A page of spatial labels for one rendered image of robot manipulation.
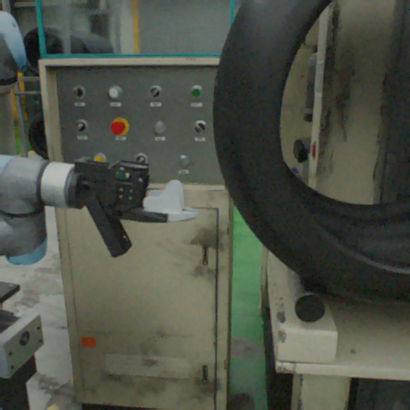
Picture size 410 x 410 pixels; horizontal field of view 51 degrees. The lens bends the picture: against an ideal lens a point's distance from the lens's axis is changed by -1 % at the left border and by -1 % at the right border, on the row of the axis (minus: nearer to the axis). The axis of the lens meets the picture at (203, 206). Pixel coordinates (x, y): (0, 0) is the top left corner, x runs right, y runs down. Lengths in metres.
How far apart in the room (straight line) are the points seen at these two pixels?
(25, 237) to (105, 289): 0.70
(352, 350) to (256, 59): 0.48
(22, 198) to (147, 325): 0.84
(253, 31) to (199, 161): 0.78
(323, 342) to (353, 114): 0.49
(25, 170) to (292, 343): 0.50
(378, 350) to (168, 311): 0.82
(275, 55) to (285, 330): 0.39
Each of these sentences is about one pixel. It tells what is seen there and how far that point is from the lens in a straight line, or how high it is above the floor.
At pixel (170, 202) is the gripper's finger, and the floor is 1.03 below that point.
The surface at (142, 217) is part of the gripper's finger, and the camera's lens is 0.69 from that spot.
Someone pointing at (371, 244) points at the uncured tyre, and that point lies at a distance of 0.90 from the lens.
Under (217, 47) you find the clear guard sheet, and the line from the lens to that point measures 1.26.
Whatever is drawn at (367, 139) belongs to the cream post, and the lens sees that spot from 0.99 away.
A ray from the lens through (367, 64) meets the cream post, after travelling 0.97.
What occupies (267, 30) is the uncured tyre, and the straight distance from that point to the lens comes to 0.56.
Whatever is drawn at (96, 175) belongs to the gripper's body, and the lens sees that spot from 0.72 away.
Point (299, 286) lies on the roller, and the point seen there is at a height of 0.92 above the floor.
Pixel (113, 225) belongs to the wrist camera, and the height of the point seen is 0.99.
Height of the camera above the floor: 1.24
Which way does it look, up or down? 18 degrees down
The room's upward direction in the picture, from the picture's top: straight up
